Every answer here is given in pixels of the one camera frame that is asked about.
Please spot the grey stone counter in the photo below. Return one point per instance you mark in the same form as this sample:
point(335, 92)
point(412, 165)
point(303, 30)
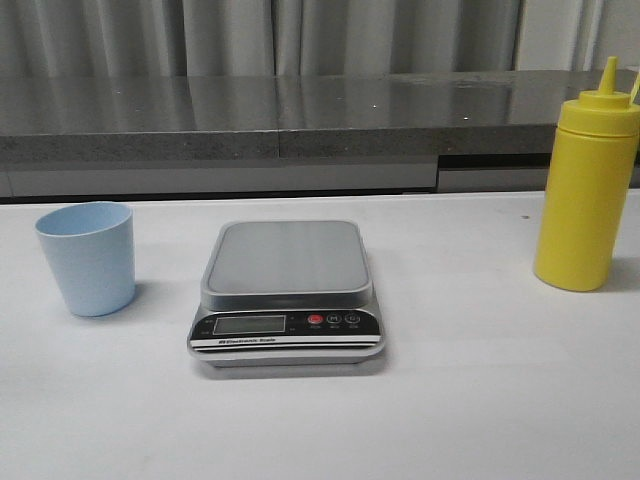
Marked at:
point(228, 137)

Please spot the yellow squeeze bottle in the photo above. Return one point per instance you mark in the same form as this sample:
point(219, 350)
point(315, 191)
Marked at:
point(594, 150)

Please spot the silver digital kitchen scale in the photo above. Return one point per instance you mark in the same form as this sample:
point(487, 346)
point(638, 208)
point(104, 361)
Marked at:
point(286, 293)

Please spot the grey curtain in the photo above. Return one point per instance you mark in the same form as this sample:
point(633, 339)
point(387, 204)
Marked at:
point(293, 38)

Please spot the light blue plastic cup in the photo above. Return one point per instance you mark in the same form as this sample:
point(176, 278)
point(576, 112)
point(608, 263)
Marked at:
point(90, 250)

